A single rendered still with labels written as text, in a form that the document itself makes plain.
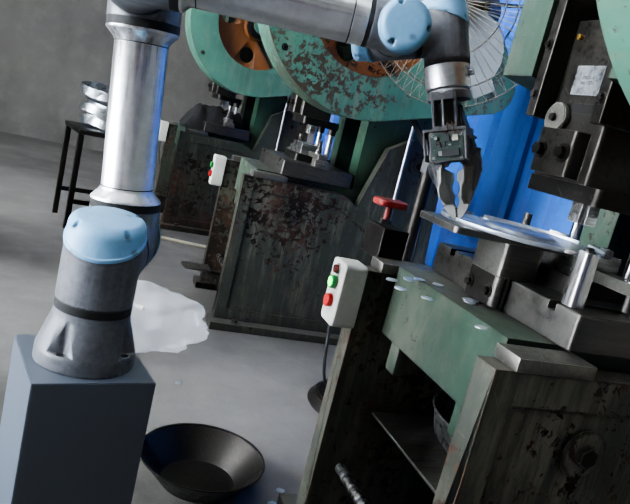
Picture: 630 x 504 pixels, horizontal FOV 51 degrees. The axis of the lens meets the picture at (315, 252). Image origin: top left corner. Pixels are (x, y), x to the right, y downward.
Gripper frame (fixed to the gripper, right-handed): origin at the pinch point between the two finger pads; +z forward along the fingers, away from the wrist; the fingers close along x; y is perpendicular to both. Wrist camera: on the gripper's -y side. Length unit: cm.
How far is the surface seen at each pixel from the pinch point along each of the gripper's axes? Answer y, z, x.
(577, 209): -16.1, 1.0, 18.3
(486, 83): -80, -34, -7
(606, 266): -13.5, 11.3, 22.8
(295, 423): -62, 62, -65
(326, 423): -14, 44, -33
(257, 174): -114, -17, -101
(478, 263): -7.4, 9.5, 1.7
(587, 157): -8.2, -7.9, 20.6
